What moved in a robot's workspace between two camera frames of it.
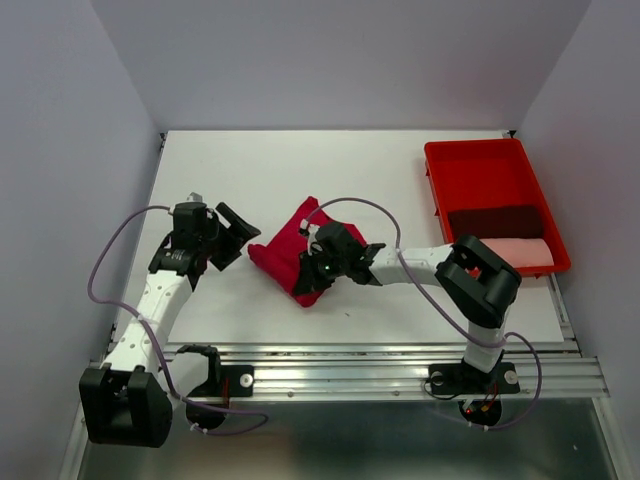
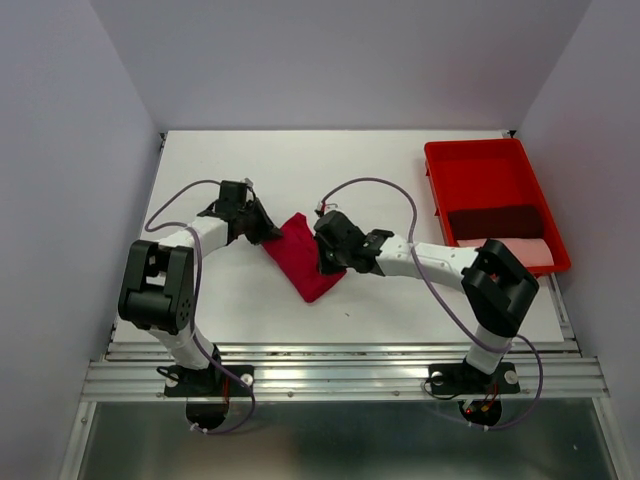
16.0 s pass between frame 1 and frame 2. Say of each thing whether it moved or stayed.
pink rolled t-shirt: stayed
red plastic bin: stayed
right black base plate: stayed
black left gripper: moved
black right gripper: moved
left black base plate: stayed
